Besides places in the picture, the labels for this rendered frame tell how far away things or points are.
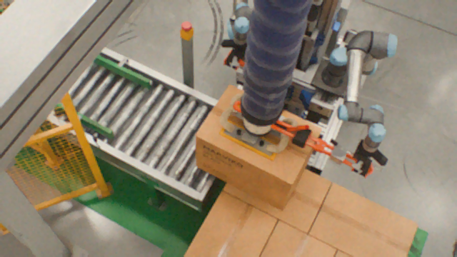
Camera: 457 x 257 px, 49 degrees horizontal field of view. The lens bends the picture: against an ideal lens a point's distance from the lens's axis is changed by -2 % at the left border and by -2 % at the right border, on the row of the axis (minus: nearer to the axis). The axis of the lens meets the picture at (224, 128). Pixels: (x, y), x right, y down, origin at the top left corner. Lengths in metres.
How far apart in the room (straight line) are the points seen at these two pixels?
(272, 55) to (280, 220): 1.37
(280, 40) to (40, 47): 1.49
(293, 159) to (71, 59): 2.19
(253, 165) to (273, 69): 0.72
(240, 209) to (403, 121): 1.80
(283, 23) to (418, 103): 2.76
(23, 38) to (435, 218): 3.73
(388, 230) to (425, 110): 1.52
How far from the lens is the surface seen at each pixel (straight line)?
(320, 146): 2.73
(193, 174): 3.32
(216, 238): 3.18
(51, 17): 0.73
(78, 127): 3.05
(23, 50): 0.70
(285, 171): 2.79
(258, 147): 2.80
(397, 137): 4.36
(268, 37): 2.08
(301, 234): 3.24
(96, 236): 3.82
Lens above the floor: 3.57
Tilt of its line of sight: 60 degrees down
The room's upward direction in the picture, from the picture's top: 5 degrees clockwise
